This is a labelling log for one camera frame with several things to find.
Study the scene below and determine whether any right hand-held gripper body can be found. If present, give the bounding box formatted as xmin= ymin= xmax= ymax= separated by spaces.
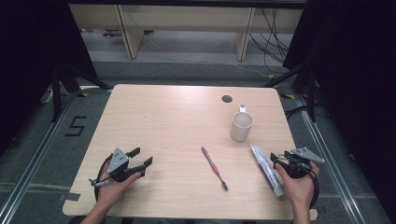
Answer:
xmin=279 ymin=147 xmax=326 ymax=180

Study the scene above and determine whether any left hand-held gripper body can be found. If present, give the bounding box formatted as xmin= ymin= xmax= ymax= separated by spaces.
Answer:
xmin=106 ymin=147 xmax=148 ymax=183

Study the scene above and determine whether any white purple toothpaste tube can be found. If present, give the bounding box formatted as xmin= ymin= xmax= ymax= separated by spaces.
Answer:
xmin=249 ymin=145 xmax=286 ymax=201

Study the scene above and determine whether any white cup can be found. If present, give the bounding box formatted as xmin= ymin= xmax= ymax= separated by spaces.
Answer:
xmin=229 ymin=104 xmax=255 ymax=143

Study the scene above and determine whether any pink toothbrush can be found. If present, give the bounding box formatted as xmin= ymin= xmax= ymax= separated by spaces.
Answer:
xmin=201 ymin=146 xmax=230 ymax=192

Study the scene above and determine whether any person's right hand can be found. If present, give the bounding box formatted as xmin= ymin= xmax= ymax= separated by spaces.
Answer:
xmin=275 ymin=161 xmax=321 ymax=209

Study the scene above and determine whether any person's left hand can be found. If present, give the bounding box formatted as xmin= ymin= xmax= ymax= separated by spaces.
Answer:
xmin=97 ymin=161 xmax=142 ymax=208

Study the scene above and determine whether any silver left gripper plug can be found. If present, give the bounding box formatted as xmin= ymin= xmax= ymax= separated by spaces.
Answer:
xmin=88 ymin=177 xmax=110 ymax=188

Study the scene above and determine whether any grey tape strip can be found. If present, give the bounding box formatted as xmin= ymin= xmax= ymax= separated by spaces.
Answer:
xmin=58 ymin=192 xmax=81 ymax=202

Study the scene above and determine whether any black metal stand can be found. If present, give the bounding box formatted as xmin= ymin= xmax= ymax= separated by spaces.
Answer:
xmin=262 ymin=60 xmax=318 ymax=123
xmin=50 ymin=63 xmax=114 ymax=123

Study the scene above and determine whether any black curtain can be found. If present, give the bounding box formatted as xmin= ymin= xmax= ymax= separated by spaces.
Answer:
xmin=282 ymin=0 xmax=396 ymax=217
xmin=0 ymin=0 xmax=98 ymax=157

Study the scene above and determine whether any purple object under desk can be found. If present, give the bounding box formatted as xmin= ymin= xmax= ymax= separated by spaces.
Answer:
xmin=102 ymin=29 xmax=123 ymax=38

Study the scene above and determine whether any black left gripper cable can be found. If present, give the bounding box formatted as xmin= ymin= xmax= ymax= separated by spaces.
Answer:
xmin=93 ymin=153 xmax=114 ymax=202

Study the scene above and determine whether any aluminium floor rail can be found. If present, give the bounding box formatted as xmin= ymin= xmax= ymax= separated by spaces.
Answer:
xmin=0 ymin=91 xmax=79 ymax=224
xmin=293 ymin=92 xmax=368 ymax=224

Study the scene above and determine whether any black floor cable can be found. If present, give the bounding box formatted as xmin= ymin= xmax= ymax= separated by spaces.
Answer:
xmin=284 ymin=105 xmax=310 ymax=121

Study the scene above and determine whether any white strap on floor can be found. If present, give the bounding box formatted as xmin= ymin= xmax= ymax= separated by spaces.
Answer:
xmin=39 ymin=88 xmax=54 ymax=105

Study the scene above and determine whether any bundle of black hanging cables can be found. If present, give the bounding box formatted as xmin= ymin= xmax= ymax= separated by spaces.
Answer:
xmin=247 ymin=7 xmax=292 ymax=75

